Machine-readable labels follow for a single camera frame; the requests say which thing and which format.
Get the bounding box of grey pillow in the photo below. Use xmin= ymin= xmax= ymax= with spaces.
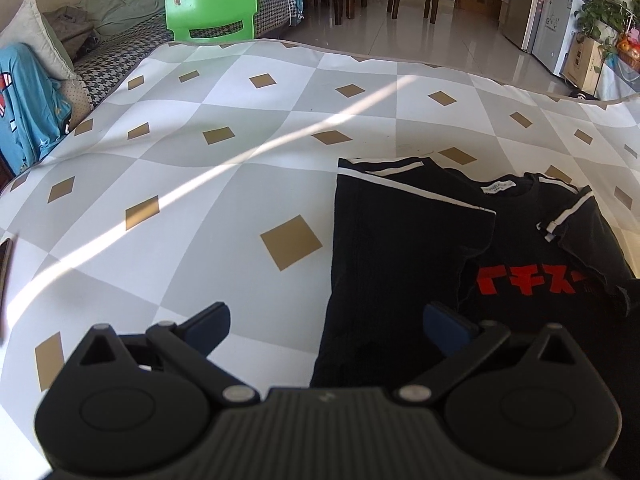
xmin=0 ymin=0 xmax=78 ymax=81

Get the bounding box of grey-brown garment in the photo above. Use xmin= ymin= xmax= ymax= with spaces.
xmin=42 ymin=6 xmax=103 ymax=61

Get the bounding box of fruit basket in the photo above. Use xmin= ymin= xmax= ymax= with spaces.
xmin=617 ymin=27 xmax=640 ymax=71

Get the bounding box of blue cartoon pajamas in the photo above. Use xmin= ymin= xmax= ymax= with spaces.
xmin=0 ymin=42 xmax=73 ymax=176

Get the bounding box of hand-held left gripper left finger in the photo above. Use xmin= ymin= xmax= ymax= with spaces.
xmin=75 ymin=301 xmax=261 ymax=407

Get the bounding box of black t-shirt red print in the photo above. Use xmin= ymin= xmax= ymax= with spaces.
xmin=309 ymin=156 xmax=640 ymax=480

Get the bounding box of cardboard box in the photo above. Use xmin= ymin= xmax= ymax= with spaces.
xmin=562 ymin=37 xmax=606 ymax=96

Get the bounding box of white chest freezer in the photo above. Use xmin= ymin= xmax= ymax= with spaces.
xmin=531 ymin=0 xmax=598 ymax=77

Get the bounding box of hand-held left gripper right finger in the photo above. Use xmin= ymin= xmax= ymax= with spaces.
xmin=392 ymin=302 xmax=583 ymax=407

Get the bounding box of smartphone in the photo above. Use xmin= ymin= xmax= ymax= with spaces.
xmin=0 ymin=237 xmax=13 ymax=311

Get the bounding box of diamond-pattern tablecloth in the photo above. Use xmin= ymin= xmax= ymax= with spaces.
xmin=0 ymin=39 xmax=640 ymax=461

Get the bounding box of leafy potted plant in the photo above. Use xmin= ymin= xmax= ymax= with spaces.
xmin=575 ymin=0 xmax=640 ymax=71

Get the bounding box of silver refrigerator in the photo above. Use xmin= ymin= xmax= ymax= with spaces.
xmin=497 ymin=0 xmax=601 ymax=53

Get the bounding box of green plastic chair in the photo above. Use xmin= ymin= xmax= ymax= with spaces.
xmin=165 ymin=0 xmax=261 ymax=43

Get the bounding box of houndstooth sofa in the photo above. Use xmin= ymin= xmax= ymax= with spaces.
xmin=70 ymin=0 xmax=301 ymax=111

